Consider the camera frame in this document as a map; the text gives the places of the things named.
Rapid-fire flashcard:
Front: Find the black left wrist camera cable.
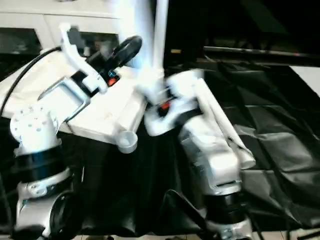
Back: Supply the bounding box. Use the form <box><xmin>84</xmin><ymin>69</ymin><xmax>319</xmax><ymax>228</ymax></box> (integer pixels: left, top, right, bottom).
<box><xmin>0</xmin><ymin>46</ymin><xmax>63</xmax><ymax>116</ymax></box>

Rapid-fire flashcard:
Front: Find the black work mat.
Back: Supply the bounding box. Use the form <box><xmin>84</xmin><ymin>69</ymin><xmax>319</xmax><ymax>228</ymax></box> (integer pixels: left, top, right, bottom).
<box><xmin>0</xmin><ymin>44</ymin><xmax>320</xmax><ymax>237</ymax></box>

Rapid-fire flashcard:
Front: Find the white plastic table top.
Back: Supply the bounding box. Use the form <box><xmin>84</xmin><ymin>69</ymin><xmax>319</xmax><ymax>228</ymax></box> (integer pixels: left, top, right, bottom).
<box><xmin>0</xmin><ymin>49</ymin><xmax>149</xmax><ymax>154</ymax></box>

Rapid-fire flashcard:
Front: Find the dark metal rod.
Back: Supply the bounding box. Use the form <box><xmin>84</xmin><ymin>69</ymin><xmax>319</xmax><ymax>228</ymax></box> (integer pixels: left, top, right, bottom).
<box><xmin>203</xmin><ymin>45</ymin><xmax>320</xmax><ymax>61</ymax></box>

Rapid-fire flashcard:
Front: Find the white glass-door cabinet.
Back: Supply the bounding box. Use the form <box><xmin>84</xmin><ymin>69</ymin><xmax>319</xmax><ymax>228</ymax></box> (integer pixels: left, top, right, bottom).
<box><xmin>0</xmin><ymin>0</ymin><xmax>137</xmax><ymax>59</ymax></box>

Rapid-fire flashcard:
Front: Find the black case with gold label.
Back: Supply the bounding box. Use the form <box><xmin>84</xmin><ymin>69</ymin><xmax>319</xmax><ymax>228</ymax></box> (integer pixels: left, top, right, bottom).
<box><xmin>164</xmin><ymin>0</ymin><xmax>209</xmax><ymax>65</ymax></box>

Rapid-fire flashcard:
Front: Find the white flat board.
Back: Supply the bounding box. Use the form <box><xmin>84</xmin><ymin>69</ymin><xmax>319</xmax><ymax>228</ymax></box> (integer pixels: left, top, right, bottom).
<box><xmin>290</xmin><ymin>64</ymin><xmax>320</xmax><ymax>98</ymax></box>

